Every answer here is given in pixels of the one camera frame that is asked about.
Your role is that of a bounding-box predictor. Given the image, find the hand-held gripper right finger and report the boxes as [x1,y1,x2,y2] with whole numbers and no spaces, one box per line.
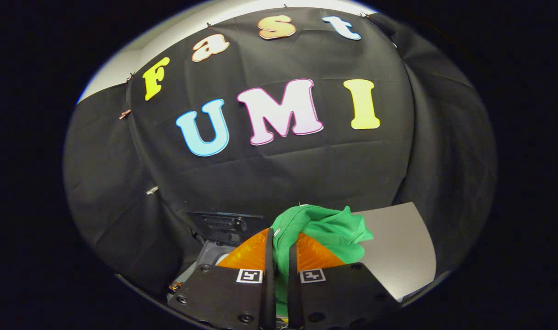
[288,231,401,330]

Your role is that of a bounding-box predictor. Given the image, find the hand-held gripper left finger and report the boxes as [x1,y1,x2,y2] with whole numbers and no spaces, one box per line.
[167,228,277,330]

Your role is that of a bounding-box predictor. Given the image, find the green polo shirt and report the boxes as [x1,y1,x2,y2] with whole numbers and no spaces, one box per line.
[270,205,374,318]

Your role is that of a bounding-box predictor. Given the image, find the black backdrop cloth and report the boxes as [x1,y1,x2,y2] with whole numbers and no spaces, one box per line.
[64,7,497,298]

